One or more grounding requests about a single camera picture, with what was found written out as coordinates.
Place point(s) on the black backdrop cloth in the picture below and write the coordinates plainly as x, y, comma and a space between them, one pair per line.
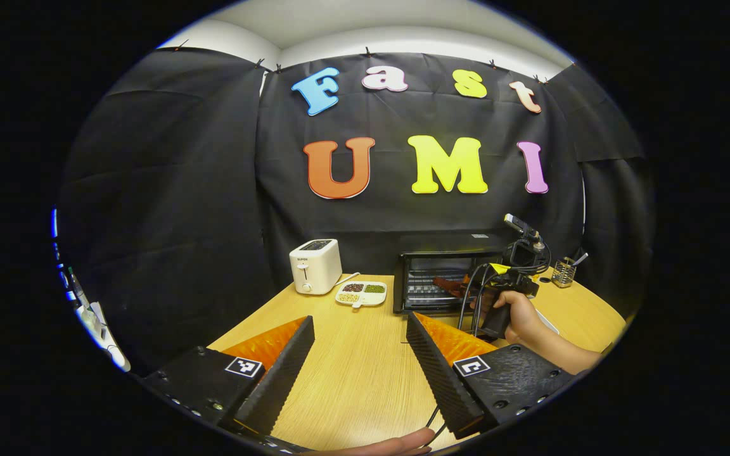
168, 190

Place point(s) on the black electric oven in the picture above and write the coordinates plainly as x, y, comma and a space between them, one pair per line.
419, 294

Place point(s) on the metal mesh holder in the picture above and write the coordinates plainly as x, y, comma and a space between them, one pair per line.
563, 273

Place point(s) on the metal spoon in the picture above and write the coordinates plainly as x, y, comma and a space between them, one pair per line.
580, 258

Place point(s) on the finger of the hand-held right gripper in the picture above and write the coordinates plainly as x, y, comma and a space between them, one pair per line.
466, 288

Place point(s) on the brown meat steak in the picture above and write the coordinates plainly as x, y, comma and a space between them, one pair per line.
447, 285

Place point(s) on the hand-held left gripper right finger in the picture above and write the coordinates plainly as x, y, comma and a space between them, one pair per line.
444, 380

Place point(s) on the white toaster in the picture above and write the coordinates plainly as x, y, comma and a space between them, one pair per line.
314, 269

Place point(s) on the white divided seasoning dish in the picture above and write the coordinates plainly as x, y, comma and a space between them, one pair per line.
361, 294

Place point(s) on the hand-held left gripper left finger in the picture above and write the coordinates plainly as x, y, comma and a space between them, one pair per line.
279, 380

